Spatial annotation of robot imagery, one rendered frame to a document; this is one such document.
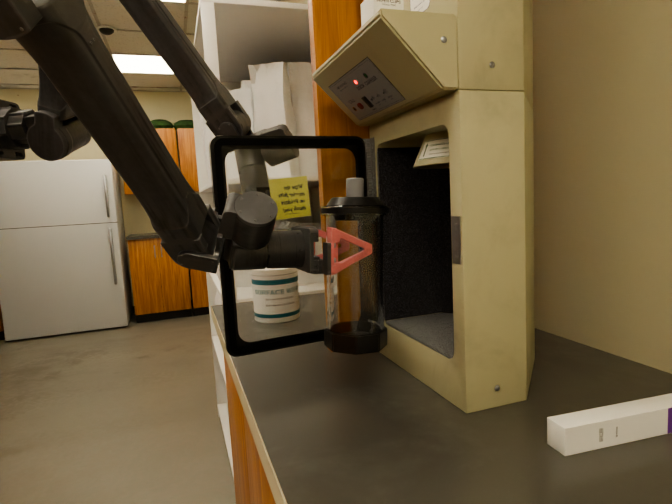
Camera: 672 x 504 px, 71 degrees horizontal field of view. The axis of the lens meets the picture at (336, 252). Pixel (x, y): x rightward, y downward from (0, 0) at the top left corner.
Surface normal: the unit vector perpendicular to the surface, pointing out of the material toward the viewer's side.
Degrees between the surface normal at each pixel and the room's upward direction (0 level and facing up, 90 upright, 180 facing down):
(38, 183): 90
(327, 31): 90
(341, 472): 0
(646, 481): 0
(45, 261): 90
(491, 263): 90
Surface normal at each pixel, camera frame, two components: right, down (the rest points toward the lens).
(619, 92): -0.94, 0.09
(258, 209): 0.27, -0.58
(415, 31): 0.32, 0.09
